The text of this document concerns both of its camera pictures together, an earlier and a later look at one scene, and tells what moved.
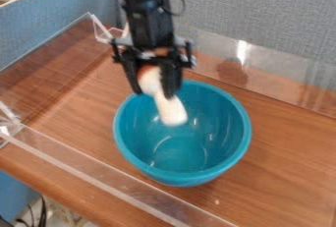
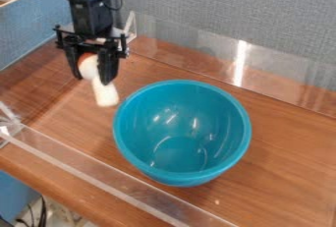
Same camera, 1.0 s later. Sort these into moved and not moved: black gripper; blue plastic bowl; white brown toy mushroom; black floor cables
Moved: black gripper; white brown toy mushroom
Not moved: black floor cables; blue plastic bowl
